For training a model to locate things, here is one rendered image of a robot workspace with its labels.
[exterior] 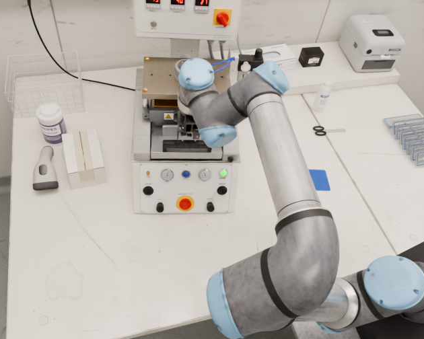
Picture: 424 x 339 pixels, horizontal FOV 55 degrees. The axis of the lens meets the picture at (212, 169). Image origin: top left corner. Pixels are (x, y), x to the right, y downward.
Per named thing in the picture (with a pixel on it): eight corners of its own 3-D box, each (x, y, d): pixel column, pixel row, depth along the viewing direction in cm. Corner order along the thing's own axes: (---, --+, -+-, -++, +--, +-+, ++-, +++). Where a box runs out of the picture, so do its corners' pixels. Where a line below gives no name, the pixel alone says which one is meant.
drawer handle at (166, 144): (162, 147, 126) (162, 138, 123) (210, 148, 128) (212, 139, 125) (162, 152, 125) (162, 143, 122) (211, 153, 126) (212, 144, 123)
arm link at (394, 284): (445, 304, 93) (429, 298, 83) (388, 321, 99) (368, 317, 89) (420, 255, 99) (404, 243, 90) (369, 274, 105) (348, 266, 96)
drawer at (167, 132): (153, 97, 145) (152, 79, 139) (214, 98, 148) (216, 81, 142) (151, 160, 127) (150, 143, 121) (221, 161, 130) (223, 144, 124)
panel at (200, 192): (139, 213, 135) (138, 162, 127) (229, 212, 139) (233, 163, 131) (138, 216, 134) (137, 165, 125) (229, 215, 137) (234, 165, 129)
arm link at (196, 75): (188, 93, 86) (173, 60, 88) (186, 116, 96) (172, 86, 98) (222, 81, 88) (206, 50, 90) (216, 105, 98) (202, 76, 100)
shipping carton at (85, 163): (66, 149, 150) (61, 132, 143) (101, 144, 153) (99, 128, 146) (68, 190, 139) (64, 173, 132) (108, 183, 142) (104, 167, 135)
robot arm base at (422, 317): (463, 314, 98) (454, 311, 91) (401, 329, 105) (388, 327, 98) (436, 254, 106) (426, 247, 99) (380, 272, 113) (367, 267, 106)
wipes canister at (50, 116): (44, 131, 155) (34, 101, 143) (68, 128, 157) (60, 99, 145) (44, 148, 149) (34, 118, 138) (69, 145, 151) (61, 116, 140)
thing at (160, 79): (145, 67, 142) (144, 34, 132) (233, 70, 145) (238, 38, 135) (143, 116, 127) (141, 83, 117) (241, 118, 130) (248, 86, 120)
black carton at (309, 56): (297, 60, 191) (301, 47, 186) (315, 58, 193) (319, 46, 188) (302, 67, 188) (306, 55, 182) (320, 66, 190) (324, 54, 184)
